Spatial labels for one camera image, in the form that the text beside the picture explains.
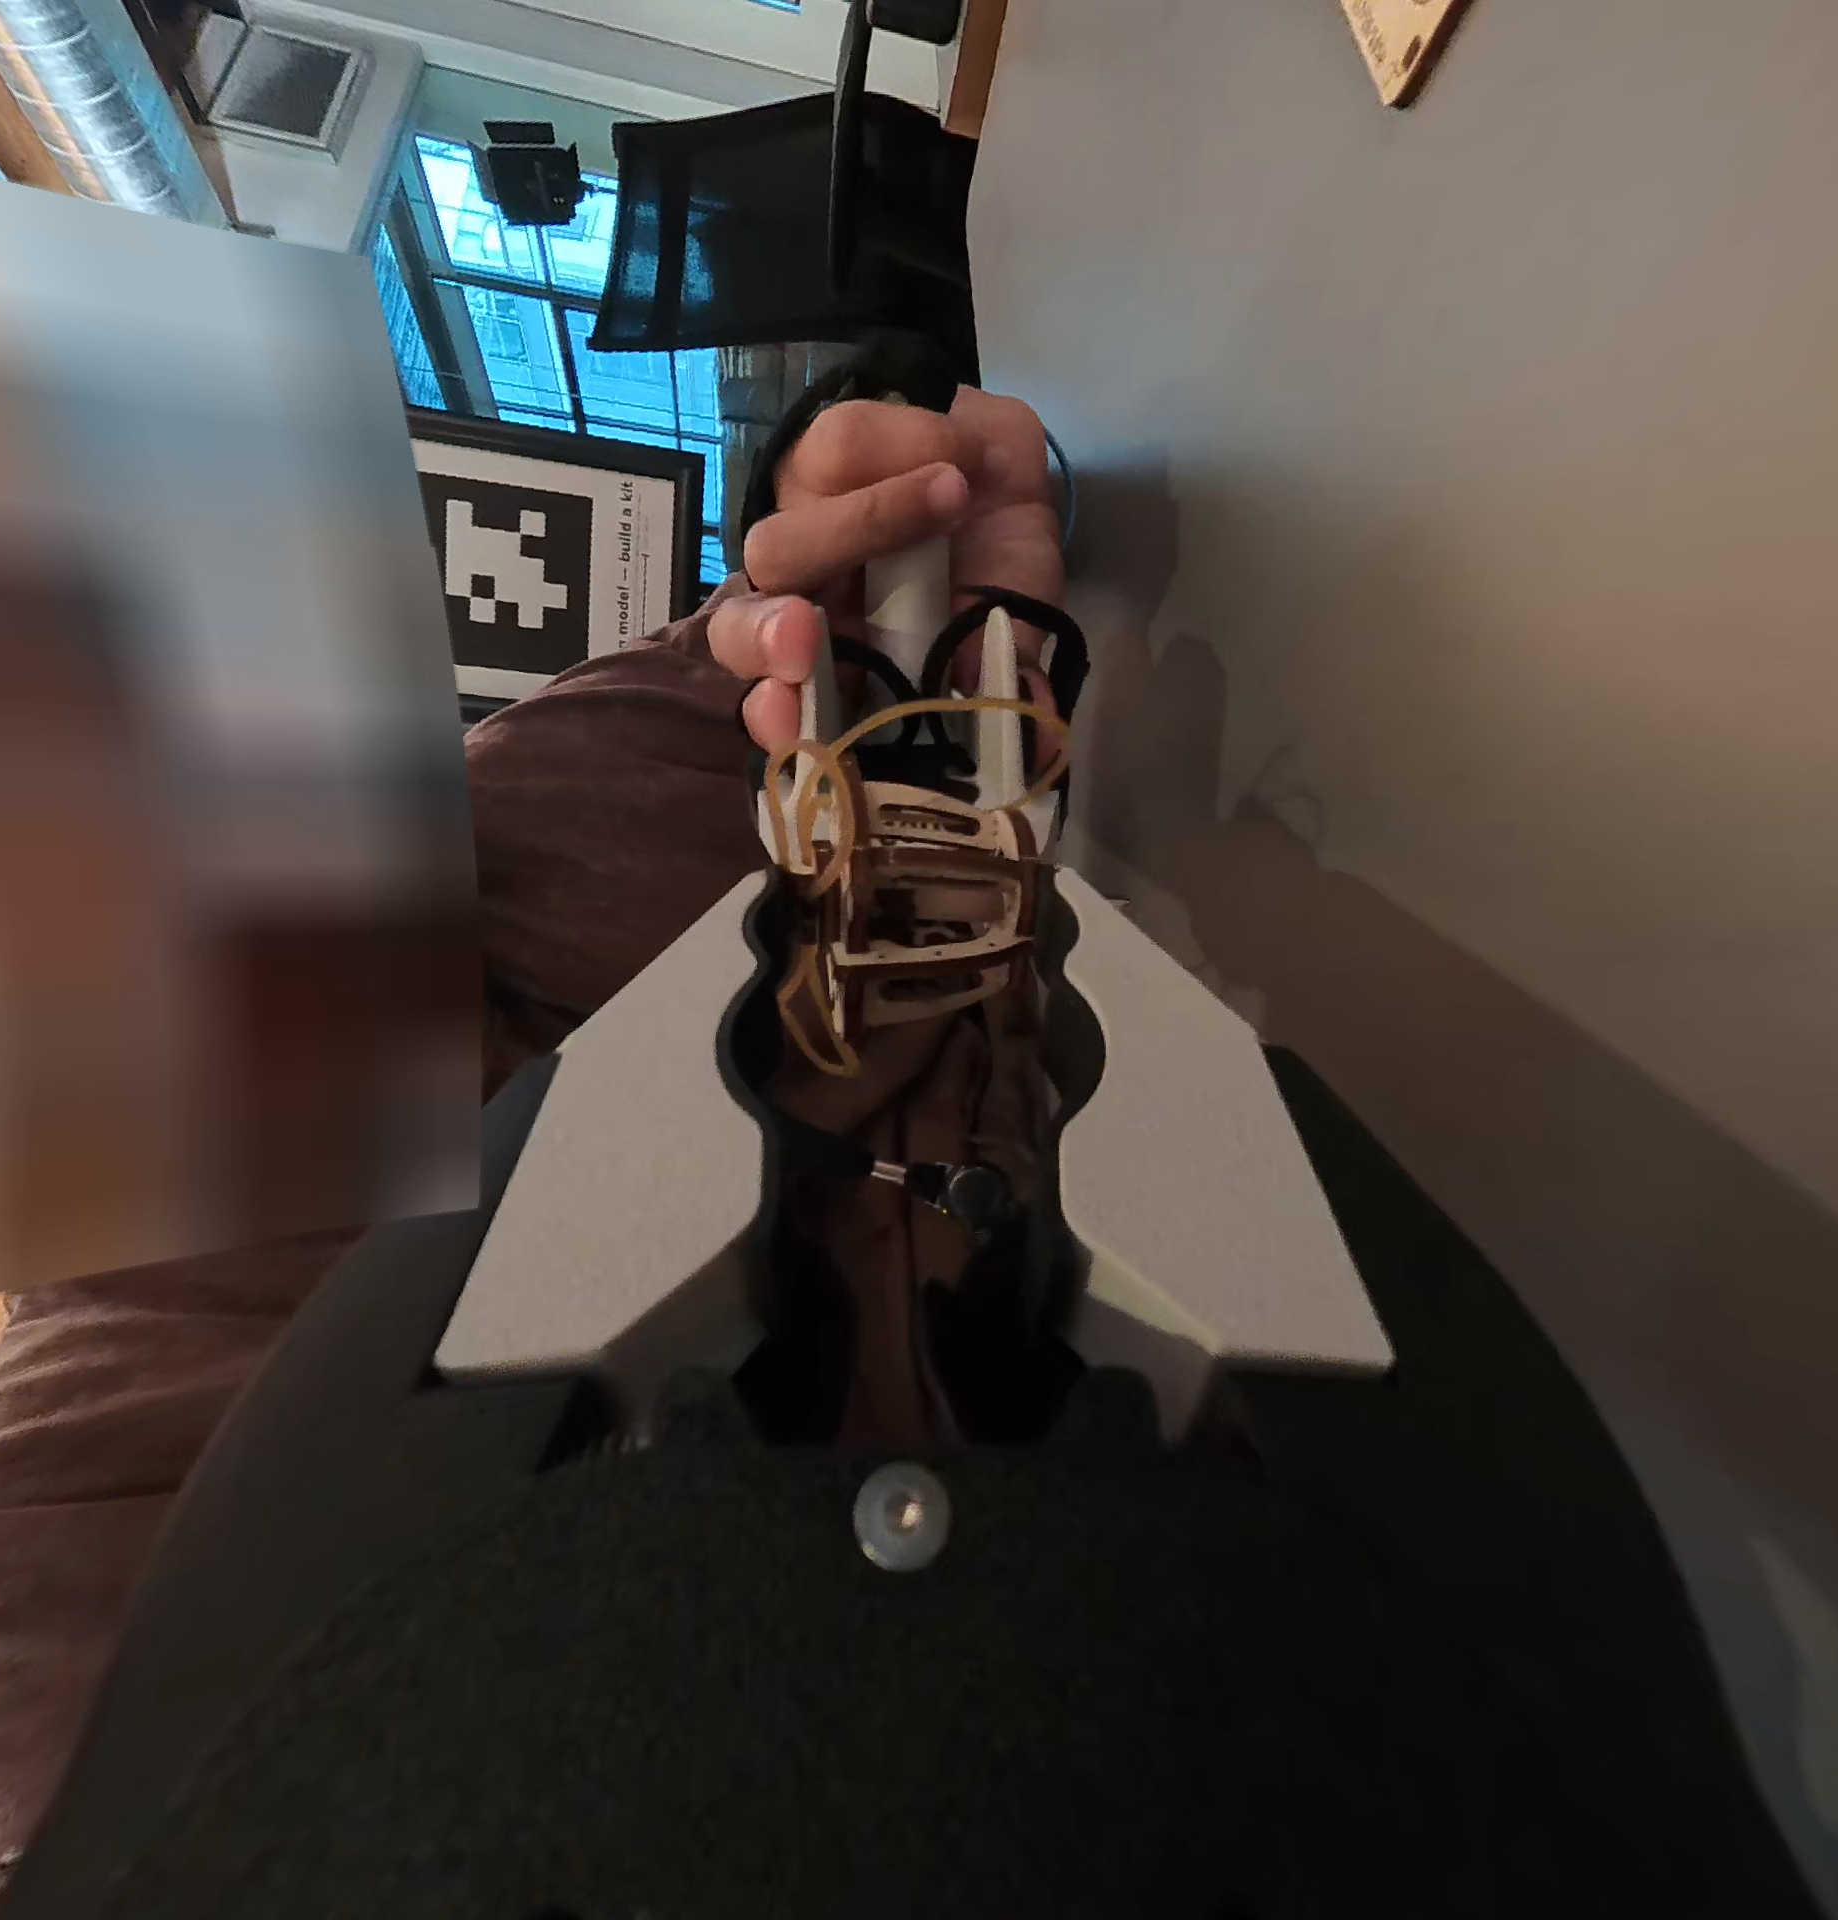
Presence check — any white ceiling vent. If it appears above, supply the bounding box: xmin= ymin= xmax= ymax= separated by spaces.
xmin=189 ymin=14 xmax=376 ymax=157

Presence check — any person's left hand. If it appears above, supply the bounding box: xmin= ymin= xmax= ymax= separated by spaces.
xmin=704 ymin=382 xmax=1071 ymax=748

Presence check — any black framed poster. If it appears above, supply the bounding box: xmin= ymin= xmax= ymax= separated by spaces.
xmin=405 ymin=411 xmax=708 ymax=717

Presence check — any silver ventilation duct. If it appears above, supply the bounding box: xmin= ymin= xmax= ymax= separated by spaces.
xmin=0 ymin=0 xmax=210 ymax=209

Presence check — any tan rubber band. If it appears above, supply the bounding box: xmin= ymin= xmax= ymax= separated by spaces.
xmin=761 ymin=691 xmax=1083 ymax=1081

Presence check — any wooden model assembly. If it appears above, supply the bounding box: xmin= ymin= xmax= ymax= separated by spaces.
xmin=767 ymin=773 xmax=1060 ymax=1057

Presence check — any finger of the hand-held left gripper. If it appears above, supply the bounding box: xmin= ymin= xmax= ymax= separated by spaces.
xmin=758 ymin=601 xmax=863 ymax=876
xmin=976 ymin=604 xmax=1065 ymax=868

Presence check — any black studio light panel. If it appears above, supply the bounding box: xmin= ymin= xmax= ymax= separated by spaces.
xmin=466 ymin=116 xmax=589 ymax=233

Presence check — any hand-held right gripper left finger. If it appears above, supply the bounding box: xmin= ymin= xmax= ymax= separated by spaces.
xmin=433 ymin=867 xmax=783 ymax=1450

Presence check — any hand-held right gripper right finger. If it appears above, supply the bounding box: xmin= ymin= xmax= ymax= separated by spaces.
xmin=1049 ymin=871 xmax=1395 ymax=1446

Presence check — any thin blue cable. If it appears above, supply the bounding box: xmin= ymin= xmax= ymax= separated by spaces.
xmin=1036 ymin=425 xmax=1087 ymax=567

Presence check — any wooden model parts sheet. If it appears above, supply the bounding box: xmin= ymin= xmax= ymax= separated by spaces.
xmin=1335 ymin=0 xmax=1479 ymax=112

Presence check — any brown wooden board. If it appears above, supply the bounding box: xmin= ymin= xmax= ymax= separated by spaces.
xmin=939 ymin=0 xmax=1012 ymax=147

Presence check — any window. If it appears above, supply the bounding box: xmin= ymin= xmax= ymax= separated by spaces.
xmin=367 ymin=126 xmax=744 ymax=449

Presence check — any black mesh chair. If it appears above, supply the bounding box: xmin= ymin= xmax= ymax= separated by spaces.
xmin=587 ymin=0 xmax=990 ymax=419

